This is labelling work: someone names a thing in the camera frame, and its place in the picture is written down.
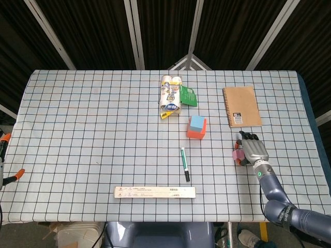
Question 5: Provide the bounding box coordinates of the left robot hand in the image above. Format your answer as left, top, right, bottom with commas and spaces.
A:
0, 133, 26, 187

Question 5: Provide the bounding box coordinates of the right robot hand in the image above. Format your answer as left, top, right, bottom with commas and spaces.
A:
234, 130, 270, 167

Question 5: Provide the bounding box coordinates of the pink small block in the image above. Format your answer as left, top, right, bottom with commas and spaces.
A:
232, 148, 245, 161

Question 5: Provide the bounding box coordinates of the blue small cube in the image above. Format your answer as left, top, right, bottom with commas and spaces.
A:
189, 115, 206, 133

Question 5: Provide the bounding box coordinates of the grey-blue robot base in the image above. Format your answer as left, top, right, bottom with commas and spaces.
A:
104, 221, 216, 248

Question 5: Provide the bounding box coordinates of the orange cube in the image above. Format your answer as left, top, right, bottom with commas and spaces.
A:
186, 117, 208, 141

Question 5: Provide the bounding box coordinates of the brown spiral notebook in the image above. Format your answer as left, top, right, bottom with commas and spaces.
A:
222, 86, 263, 129

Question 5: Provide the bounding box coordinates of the green marker pen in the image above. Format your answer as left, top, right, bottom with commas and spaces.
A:
180, 147, 190, 182

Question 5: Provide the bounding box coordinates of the green card packet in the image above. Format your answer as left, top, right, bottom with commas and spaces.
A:
179, 84, 198, 107

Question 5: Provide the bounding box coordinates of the white table leg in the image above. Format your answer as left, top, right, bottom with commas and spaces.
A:
227, 221, 235, 248

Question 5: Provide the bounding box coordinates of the white sneaker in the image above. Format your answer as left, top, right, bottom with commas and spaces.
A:
237, 229, 262, 248

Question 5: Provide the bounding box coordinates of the checkered tablecloth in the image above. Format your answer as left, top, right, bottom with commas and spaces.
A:
0, 69, 327, 223

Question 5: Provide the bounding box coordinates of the baking paper box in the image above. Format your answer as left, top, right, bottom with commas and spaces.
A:
114, 185, 197, 199

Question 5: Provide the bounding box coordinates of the white plastic bin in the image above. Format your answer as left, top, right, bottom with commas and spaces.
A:
56, 223, 104, 248

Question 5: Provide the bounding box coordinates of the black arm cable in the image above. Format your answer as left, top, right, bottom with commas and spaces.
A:
259, 184, 267, 222

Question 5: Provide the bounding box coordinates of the white triangular frame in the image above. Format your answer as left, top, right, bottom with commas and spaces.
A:
167, 53, 213, 71

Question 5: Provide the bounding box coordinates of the white metal frame post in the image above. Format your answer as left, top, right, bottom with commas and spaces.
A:
24, 0, 77, 70
245, 0, 302, 70
123, 0, 146, 70
187, 0, 205, 55

